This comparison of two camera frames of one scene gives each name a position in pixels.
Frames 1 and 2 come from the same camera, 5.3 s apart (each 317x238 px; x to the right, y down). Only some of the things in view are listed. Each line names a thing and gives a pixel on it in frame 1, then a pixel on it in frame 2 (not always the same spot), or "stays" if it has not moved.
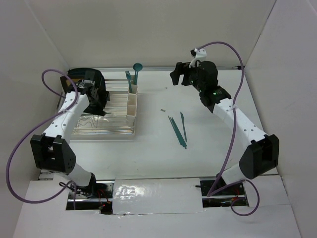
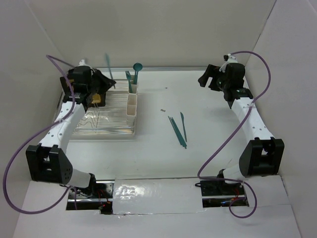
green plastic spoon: (136, 67) stays
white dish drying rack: (113, 125) stays
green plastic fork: (128, 76) stays
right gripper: (183, 68) -> (214, 71)
